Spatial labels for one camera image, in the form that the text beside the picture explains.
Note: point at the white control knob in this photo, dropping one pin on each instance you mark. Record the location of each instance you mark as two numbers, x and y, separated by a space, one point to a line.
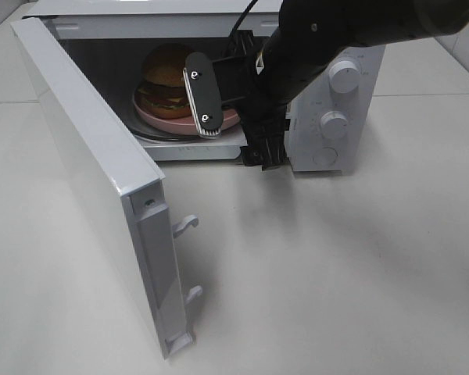
333 125
344 76

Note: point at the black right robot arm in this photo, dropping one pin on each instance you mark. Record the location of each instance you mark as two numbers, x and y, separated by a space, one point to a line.
355 23

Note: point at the round white door button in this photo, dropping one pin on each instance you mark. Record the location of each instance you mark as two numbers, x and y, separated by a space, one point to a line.
325 157

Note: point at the burger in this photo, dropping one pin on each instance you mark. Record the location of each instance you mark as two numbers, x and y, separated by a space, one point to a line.
162 91

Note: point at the white microwave door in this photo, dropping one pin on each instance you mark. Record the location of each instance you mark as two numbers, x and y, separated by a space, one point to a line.
118 185

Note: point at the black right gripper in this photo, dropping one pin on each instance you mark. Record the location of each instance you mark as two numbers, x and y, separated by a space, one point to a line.
256 77

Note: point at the white microwave oven body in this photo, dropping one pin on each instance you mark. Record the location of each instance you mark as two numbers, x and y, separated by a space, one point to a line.
84 59

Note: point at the glass microwave turntable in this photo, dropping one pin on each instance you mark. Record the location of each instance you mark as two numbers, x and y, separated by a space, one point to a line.
135 125

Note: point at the pink plate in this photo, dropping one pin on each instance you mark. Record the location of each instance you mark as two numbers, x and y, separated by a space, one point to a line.
178 126

